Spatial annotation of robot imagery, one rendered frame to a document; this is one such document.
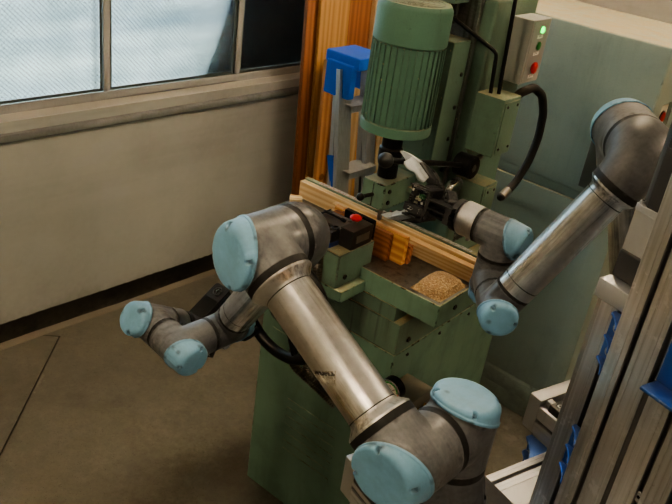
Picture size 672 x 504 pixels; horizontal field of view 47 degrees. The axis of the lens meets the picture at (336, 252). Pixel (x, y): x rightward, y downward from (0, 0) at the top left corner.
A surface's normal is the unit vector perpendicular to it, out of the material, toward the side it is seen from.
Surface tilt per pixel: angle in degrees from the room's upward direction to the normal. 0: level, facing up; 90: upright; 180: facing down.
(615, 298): 90
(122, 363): 0
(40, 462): 0
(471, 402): 7
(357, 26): 87
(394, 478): 94
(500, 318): 90
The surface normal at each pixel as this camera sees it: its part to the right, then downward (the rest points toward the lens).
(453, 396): 0.22, -0.90
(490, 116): -0.64, 0.29
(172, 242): 0.72, 0.40
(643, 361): -0.84, 0.14
